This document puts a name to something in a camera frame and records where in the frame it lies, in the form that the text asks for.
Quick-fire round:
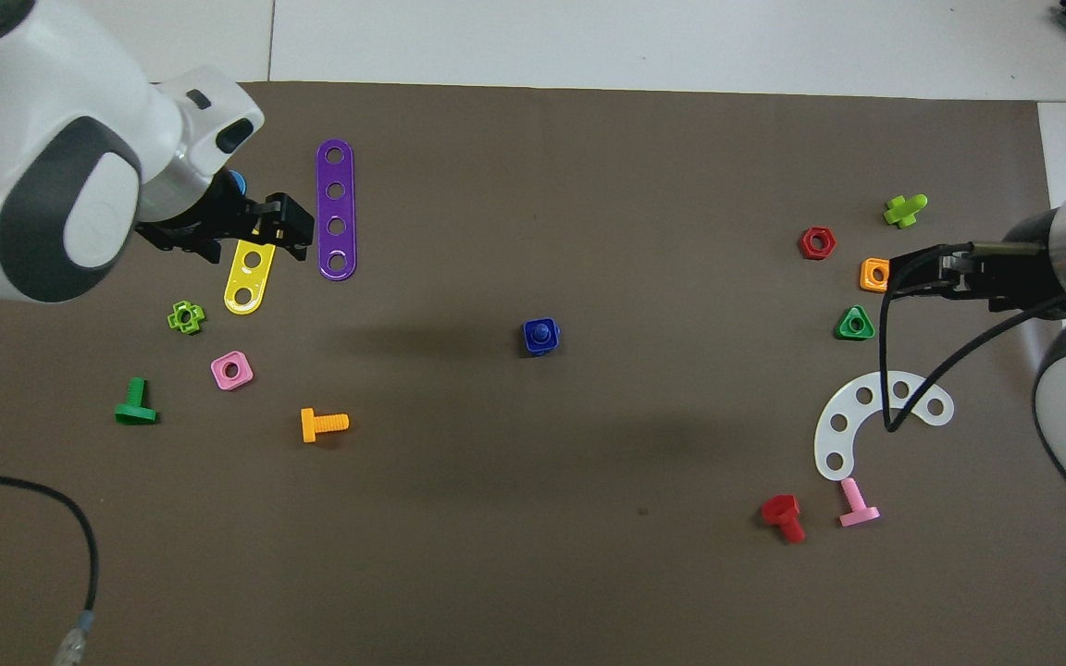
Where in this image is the purple four-hole strip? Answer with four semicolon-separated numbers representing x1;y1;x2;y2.
316;139;358;281

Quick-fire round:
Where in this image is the yellow three-hole strip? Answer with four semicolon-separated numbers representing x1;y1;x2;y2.
223;239;277;316

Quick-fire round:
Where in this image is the brown table mat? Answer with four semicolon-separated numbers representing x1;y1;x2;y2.
0;81;1066;666

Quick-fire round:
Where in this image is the pink square-head screw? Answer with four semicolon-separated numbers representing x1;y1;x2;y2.
838;477;881;529

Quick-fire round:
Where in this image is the lime green cross-head screw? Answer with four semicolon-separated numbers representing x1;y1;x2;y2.
883;193;929;229

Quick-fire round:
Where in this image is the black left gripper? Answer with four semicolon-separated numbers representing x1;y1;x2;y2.
133;169;316;265

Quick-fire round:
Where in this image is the green triangle nut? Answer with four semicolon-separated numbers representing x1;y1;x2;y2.
835;305;876;341

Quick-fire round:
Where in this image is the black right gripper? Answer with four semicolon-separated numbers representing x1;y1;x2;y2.
885;239;1066;321

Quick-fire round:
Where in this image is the white curved five-hole plate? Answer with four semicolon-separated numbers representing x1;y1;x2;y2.
813;371;955;482

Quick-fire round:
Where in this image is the red hex-head screw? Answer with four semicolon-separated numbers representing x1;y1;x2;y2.
761;494;807;545

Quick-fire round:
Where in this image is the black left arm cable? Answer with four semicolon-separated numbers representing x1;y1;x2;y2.
0;469;100;666

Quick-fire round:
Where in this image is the dark green screw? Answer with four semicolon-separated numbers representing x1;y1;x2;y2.
114;377;159;426

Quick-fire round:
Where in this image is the blue square nut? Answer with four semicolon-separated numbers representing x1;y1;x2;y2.
521;317;561;358

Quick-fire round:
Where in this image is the pink square nut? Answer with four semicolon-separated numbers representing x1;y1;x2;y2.
210;351;254;391

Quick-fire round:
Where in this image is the orange screw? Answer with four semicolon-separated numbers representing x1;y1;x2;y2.
300;408;350;444

